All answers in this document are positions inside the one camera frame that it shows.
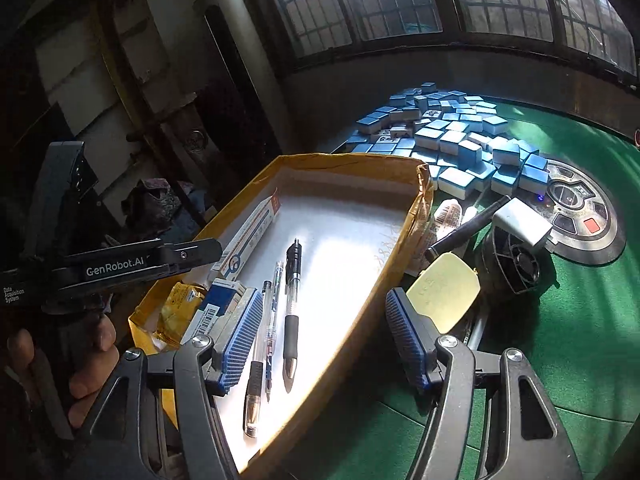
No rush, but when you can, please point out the white printed tube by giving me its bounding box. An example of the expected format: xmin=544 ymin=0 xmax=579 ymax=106
xmin=425 ymin=199 xmax=463 ymax=241

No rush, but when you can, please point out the floral fabric bag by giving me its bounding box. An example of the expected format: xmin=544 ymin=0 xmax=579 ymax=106
xmin=122 ymin=177 xmax=201 ymax=241

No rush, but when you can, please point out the dark wooden chair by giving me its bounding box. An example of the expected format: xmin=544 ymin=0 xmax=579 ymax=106
xmin=150 ymin=92 xmax=278 ymax=211

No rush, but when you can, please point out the round table control panel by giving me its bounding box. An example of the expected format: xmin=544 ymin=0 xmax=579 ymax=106
xmin=530 ymin=159 xmax=627 ymax=267

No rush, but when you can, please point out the silver white power adapter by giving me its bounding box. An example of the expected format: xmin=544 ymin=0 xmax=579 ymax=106
xmin=492 ymin=197 xmax=553 ymax=248

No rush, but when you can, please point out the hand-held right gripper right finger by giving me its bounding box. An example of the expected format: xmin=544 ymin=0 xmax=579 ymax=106
xmin=385 ymin=287 xmax=583 ymax=480

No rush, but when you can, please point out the pile of blue mahjong tiles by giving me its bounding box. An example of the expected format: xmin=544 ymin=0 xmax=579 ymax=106
xmin=345 ymin=81 xmax=551 ymax=196

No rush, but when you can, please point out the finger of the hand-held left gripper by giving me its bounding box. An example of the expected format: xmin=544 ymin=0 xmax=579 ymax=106
xmin=159 ymin=238 xmax=224 ymax=276

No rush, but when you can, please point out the black tape dispenser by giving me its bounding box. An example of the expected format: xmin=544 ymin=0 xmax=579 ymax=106
xmin=472 ymin=225 xmax=558 ymax=296

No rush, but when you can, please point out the yellow printed packet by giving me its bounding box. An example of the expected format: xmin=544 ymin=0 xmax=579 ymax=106
xmin=159 ymin=282 xmax=208 ymax=346

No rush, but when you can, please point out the person's left hand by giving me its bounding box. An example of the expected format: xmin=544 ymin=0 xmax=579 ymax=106
xmin=5 ymin=310 xmax=121 ymax=431

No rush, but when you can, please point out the clear pen black grip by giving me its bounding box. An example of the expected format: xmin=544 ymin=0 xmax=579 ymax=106
xmin=243 ymin=282 xmax=273 ymax=440

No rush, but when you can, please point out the clear slim pen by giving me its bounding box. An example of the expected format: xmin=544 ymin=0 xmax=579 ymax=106
xmin=264 ymin=260 xmax=285 ymax=403

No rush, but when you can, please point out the white standing air conditioner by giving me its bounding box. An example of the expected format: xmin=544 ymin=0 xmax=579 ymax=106
xmin=202 ymin=0 xmax=296 ymax=161

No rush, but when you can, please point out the barred window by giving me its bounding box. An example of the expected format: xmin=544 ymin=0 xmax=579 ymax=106
xmin=250 ymin=0 xmax=638 ymax=73

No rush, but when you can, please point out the yellow taped cardboard box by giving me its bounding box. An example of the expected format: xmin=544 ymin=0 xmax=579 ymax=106
xmin=129 ymin=152 xmax=436 ymax=476

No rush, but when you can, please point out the small blue white carton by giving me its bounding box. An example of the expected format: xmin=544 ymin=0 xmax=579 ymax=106
xmin=182 ymin=280 xmax=248 ymax=346

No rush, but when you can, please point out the thick black pen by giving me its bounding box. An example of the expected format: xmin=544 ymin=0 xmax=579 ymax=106
xmin=425 ymin=196 xmax=511 ymax=263

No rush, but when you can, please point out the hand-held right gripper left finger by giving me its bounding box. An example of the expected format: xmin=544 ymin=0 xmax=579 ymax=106
xmin=75 ymin=287 xmax=264 ymax=480

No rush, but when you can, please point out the black gel pen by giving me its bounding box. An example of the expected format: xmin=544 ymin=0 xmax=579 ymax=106
xmin=281 ymin=238 xmax=302 ymax=393

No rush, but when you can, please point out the long white blue carton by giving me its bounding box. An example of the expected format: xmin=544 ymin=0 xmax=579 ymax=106
xmin=207 ymin=187 xmax=282 ymax=281

